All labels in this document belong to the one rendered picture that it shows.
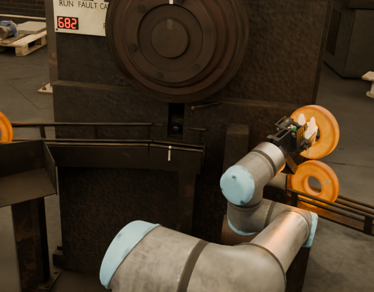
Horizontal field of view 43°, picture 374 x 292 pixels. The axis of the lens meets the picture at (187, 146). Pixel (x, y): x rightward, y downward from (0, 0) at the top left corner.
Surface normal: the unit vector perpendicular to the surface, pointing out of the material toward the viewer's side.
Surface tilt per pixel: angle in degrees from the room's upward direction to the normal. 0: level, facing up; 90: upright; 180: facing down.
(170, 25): 90
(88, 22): 90
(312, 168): 90
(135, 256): 48
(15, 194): 5
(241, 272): 37
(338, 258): 1
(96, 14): 90
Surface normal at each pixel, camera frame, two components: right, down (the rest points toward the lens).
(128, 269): -0.34, -0.02
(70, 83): 0.05, -0.91
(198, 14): -0.16, 0.40
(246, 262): 0.43, -0.72
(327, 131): -0.69, 0.24
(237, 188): -0.68, 0.43
